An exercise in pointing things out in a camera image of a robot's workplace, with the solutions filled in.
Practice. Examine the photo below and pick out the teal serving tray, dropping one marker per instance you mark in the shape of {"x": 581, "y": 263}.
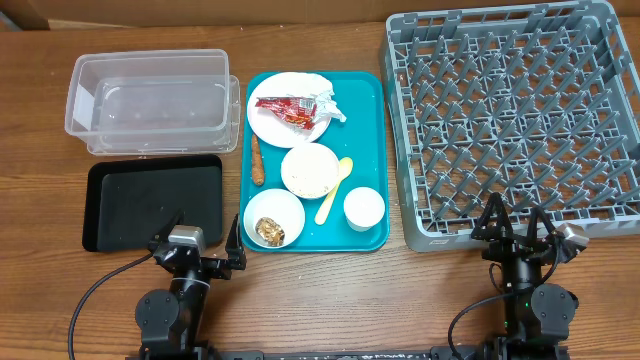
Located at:
{"x": 359, "y": 96}

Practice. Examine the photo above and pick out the small white bowl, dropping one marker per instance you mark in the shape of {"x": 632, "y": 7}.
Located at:
{"x": 281, "y": 207}

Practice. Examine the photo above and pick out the yellow plastic spoon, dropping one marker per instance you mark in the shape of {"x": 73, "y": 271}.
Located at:
{"x": 345, "y": 168}

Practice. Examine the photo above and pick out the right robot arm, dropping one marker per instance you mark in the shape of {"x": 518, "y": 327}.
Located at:
{"x": 537, "y": 312}

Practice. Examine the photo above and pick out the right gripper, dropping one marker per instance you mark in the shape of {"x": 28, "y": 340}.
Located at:
{"x": 499, "y": 228}

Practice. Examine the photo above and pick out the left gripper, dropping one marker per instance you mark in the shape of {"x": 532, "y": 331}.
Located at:
{"x": 234, "y": 261}

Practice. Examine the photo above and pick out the red snack wrapper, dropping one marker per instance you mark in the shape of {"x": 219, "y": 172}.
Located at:
{"x": 297, "y": 111}

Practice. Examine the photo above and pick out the carrot piece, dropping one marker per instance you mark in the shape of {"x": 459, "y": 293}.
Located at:
{"x": 257, "y": 167}

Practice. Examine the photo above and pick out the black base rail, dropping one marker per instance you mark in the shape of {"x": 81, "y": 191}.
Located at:
{"x": 435, "y": 353}

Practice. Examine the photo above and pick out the black plastic tray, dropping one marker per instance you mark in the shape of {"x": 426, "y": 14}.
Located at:
{"x": 129, "y": 202}

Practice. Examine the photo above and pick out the white cup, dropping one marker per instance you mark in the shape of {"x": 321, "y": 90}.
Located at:
{"x": 364, "y": 207}

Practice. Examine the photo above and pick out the grey dishwasher rack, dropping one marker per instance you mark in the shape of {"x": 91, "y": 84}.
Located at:
{"x": 538, "y": 103}

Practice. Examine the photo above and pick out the pink rice bowl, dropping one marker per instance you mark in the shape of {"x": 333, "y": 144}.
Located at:
{"x": 310, "y": 171}

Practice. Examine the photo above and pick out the brown food chunk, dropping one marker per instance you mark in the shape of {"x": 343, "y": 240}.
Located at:
{"x": 270, "y": 231}

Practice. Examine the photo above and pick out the white napkin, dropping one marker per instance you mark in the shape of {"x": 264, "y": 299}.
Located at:
{"x": 322, "y": 92}

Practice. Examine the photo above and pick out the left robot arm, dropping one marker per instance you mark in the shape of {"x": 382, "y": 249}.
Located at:
{"x": 169, "y": 319}

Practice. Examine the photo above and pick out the clear plastic bin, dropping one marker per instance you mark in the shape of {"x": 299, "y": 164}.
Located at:
{"x": 157, "y": 102}

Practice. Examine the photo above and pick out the large white plate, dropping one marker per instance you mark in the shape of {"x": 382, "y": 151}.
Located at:
{"x": 270, "y": 128}

